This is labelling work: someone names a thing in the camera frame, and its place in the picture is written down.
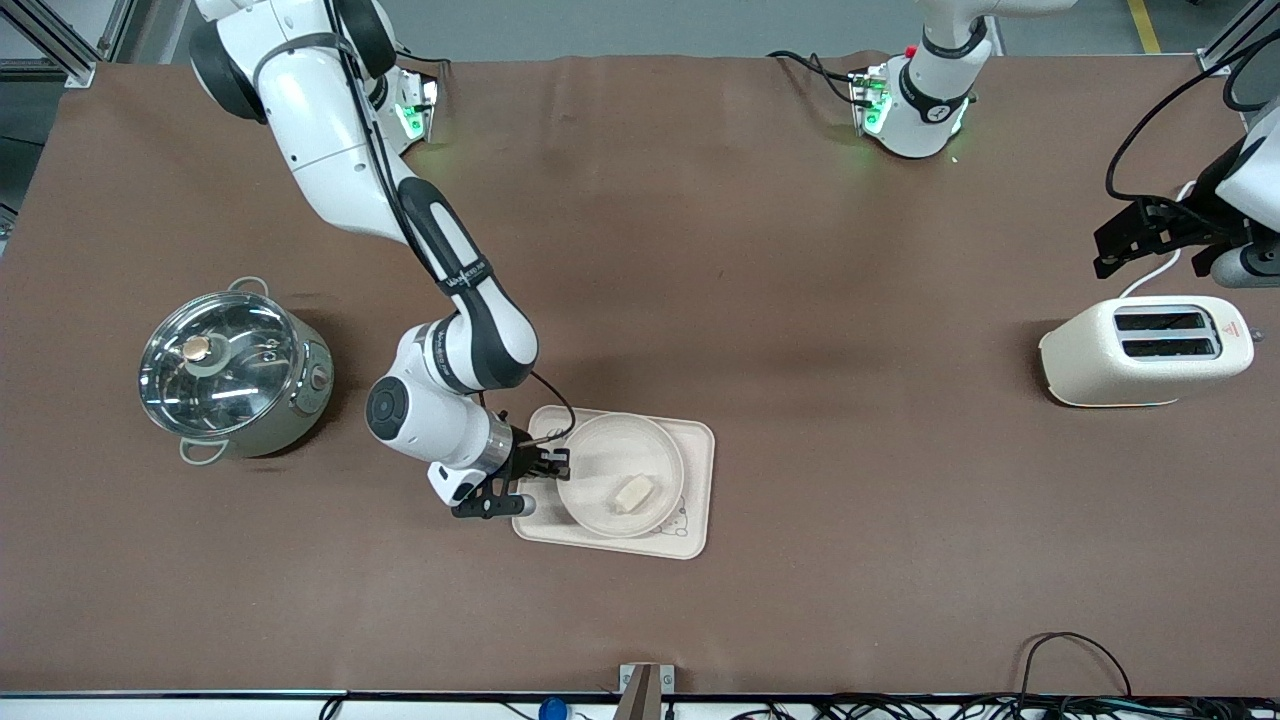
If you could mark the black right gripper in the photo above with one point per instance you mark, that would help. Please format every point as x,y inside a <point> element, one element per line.
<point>524,458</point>

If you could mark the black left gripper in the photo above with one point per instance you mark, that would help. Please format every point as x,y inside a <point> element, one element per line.
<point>1203,221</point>

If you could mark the cream round plate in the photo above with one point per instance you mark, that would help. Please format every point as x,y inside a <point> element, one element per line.
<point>615,450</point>

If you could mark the white steamed bun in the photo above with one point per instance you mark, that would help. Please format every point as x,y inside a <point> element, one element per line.
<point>633,493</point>

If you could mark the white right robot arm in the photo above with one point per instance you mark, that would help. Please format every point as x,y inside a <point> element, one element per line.
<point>330,130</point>

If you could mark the right arm base connector panel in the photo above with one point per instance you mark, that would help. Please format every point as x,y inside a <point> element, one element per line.
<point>420,105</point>

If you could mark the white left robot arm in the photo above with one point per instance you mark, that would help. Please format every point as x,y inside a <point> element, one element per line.
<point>920,120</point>

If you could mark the left arm base connector panel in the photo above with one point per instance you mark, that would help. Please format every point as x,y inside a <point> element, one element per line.
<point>868,100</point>

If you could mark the cream two-slot toaster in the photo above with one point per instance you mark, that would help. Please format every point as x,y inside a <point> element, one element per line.
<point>1130,375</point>

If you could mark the cream rabbit print tray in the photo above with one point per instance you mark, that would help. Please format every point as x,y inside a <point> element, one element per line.
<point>698,450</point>

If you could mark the blue round cap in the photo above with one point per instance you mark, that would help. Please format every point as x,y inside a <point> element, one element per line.
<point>552,710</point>

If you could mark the pale green electric pot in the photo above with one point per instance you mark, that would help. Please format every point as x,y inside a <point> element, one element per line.
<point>300,400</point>

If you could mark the glass pot lid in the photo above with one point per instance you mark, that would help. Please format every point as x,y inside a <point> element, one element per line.
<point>215,365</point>

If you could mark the aluminium frame profile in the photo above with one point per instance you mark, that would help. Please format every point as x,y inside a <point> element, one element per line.
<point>80,50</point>
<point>1235,40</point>

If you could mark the grey metal camera bracket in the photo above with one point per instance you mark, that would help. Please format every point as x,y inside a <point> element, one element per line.
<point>645,690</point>

